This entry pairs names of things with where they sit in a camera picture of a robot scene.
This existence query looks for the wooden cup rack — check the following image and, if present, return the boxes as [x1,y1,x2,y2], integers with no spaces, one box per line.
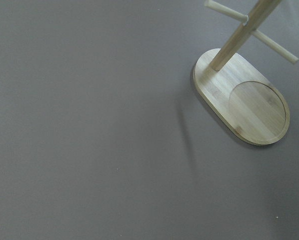
[192,0,298,146]

